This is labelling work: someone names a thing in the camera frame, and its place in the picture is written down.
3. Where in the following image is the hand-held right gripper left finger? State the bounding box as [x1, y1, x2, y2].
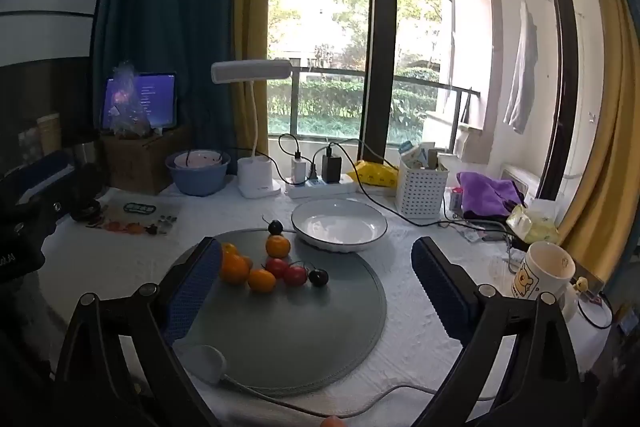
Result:
[50, 237, 223, 427]

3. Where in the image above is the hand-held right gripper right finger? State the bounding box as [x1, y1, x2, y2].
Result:
[411, 236, 588, 427]

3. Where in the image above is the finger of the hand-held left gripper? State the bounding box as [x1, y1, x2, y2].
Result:
[65, 163, 104, 223]

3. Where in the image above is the large orange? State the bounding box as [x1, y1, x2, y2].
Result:
[219, 253, 251, 285]

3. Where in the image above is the white plate with dark rim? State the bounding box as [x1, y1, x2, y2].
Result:
[291, 198, 388, 253]

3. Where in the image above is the steel canister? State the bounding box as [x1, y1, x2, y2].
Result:
[74, 141, 97, 168]

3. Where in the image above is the blue box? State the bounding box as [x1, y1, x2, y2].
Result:
[17, 151, 77, 194]

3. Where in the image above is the printed plastic bag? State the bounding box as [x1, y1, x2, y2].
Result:
[87, 201, 181, 237]

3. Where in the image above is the cardboard box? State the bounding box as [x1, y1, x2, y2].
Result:
[100, 127, 193, 195]

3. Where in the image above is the white perforated basket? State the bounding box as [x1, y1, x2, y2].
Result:
[397, 152, 449, 219]

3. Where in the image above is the white bear mug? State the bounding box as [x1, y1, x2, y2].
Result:
[510, 241, 578, 323]

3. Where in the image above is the blue bowl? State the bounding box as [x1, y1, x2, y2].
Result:
[165, 150, 232, 196]

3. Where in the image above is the purple cloth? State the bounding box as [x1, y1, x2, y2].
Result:
[457, 172, 526, 220]

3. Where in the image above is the round grey placemat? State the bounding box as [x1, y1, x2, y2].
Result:
[159, 228, 388, 395]

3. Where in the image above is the yellow tissue pack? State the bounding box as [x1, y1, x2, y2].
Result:
[506, 202, 561, 244]

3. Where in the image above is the tablet screen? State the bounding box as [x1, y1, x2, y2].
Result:
[102, 72, 178, 131]

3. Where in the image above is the white desk lamp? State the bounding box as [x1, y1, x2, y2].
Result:
[211, 60, 292, 198]

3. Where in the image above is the yellow snack packet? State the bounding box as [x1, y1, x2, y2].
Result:
[348, 160, 401, 188]

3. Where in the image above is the blue white carton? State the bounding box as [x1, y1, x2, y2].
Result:
[400, 142, 426, 168]

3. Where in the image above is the white power strip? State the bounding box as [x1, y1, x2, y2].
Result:
[286, 174, 357, 199]

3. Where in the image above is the black charger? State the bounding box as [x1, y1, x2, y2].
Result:
[321, 147, 342, 182]

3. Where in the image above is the teal curtain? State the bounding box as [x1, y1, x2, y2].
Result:
[90, 0, 243, 158]

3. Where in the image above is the hanging grey garment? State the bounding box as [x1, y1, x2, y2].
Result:
[502, 0, 538, 134]

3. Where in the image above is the balcony railing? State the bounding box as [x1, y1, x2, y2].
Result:
[267, 66, 481, 142]

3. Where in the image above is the white charging cable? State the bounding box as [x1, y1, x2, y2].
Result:
[179, 344, 501, 419]

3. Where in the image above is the long black charger cable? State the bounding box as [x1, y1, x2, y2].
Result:
[314, 138, 518, 240]

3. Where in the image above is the black door frame post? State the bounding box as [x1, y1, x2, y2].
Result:
[369, 0, 399, 162]

